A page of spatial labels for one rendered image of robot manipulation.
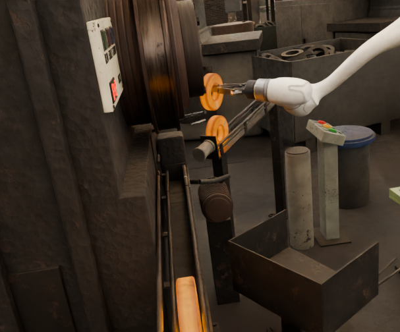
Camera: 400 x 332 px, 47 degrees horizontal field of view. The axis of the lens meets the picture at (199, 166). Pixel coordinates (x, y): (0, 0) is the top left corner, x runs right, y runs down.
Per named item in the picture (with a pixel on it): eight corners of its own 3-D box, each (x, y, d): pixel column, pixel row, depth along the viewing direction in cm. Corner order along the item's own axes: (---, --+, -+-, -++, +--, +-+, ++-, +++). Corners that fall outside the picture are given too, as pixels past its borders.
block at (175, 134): (163, 199, 173) (153, 139, 165) (163, 191, 181) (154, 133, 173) (191, 195, 174) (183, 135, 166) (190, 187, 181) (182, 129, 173)
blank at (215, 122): (215, 157, 200) (221, 158, 198) (201, 137, 188) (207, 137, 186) (225, 129, 206) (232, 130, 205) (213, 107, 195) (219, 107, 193)
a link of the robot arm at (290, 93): (263, 100, 172) (275, 109, 183) (304, 103, 164) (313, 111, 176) (268, 72, 173) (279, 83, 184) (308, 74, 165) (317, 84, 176)
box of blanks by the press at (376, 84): (294, 157, 357) (289, 57, 331) (249, 134, 432) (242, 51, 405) (401, 130, 386) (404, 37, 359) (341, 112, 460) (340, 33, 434)
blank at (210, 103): (196, 78, 182) (203, 79, 180) (215, 68, 193) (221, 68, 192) (201, 115, 188) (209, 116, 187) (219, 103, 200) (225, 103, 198)
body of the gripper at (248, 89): (253, 101, 178) (231, 100, 182) (261, 96, 184) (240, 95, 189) (252, 82, 175) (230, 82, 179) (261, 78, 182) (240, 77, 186)
